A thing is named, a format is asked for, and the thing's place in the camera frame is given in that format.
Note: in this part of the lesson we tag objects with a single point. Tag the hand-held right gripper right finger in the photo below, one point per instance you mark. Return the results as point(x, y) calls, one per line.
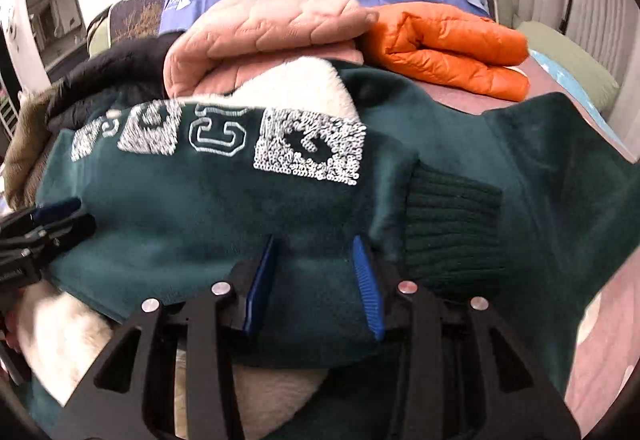
point(367, 290)

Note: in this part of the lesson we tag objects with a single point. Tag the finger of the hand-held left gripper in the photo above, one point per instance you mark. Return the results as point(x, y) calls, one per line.
point(57, 209)
point(70, 227)

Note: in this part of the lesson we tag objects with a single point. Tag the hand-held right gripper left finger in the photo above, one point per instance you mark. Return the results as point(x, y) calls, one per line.
point(260, 287)

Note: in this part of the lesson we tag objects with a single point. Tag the dark green fleece sweater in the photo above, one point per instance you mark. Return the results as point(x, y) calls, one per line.
point(210, 210)

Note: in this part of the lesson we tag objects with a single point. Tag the black jacket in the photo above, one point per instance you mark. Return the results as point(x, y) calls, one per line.
point(115, 65)

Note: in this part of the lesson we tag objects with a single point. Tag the orange puffer jacket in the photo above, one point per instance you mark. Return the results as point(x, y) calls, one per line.
point(440, 45)

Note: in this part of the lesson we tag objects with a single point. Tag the pink quilted jacket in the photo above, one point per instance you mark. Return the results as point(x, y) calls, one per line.
point(260, 25)

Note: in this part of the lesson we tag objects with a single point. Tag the pale green cushion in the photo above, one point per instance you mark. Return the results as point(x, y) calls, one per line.
point(587, 68)

